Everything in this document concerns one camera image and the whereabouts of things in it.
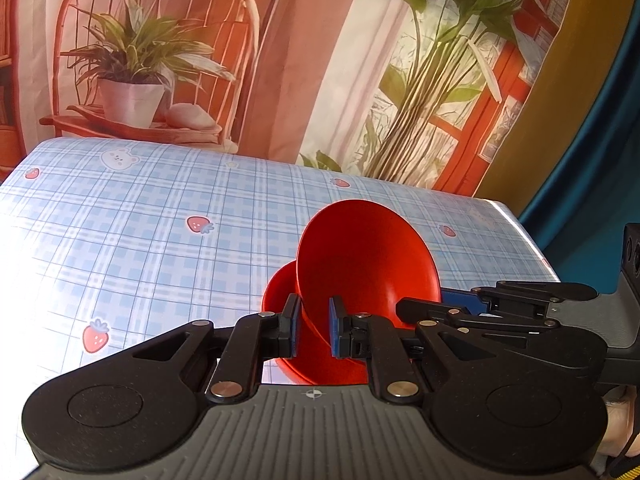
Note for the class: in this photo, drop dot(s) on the person's right hand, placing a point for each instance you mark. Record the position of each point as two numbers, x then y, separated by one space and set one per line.
620 425

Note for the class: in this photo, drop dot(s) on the printed room backdrop cloth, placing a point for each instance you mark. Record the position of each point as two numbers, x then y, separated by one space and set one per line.
300 60

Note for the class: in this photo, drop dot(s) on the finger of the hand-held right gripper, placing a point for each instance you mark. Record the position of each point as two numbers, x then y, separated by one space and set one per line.
450 306
535 291

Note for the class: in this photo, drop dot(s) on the blue checkered tablecloth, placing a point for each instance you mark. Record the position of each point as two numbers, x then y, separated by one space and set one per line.
150 240

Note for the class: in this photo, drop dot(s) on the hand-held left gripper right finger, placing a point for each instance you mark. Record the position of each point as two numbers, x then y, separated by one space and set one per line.
334 331

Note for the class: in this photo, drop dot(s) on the blue curtain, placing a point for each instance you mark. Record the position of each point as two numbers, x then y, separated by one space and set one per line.
590 185

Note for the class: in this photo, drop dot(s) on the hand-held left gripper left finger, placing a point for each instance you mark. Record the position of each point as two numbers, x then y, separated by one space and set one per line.
295 321

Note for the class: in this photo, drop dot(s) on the red bowl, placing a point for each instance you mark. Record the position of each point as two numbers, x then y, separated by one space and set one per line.
280 290
370 275

